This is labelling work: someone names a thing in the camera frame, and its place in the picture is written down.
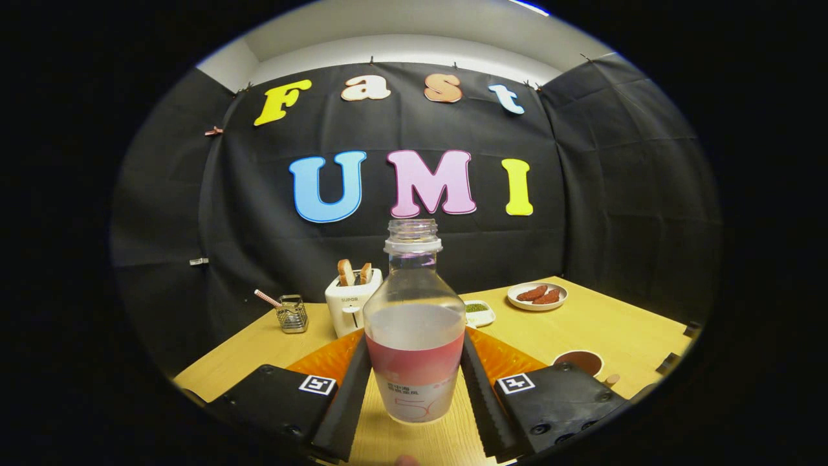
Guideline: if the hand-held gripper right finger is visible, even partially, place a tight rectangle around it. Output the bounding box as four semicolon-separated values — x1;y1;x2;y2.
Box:
461;327;631;464

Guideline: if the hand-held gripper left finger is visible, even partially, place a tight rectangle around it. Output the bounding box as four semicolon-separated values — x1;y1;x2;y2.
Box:
206;329;374;464

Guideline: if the clear juice bottle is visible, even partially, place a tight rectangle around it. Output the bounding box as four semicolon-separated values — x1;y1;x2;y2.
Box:
362;219;467;425

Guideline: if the cream cup with wooden handle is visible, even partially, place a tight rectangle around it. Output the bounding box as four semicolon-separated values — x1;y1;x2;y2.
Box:
553;349;622;389

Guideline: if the small white divided dish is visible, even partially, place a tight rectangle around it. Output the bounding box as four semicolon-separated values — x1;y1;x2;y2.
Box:
463;300;497;328

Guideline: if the white toaster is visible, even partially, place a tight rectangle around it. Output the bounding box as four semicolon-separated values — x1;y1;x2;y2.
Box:
325;269;384;338

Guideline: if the round white plate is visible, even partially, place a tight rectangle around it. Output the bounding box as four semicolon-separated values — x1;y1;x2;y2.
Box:
507;282;569;312

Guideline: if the wooden table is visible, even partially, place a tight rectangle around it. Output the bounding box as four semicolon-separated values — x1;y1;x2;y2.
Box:
173;276;694;466

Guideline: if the black backdrop cloth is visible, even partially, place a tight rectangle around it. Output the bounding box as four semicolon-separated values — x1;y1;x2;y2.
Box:
111;52;722;379

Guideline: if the wire mesh basket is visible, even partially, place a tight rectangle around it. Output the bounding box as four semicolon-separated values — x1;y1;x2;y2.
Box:
276;294;309;334

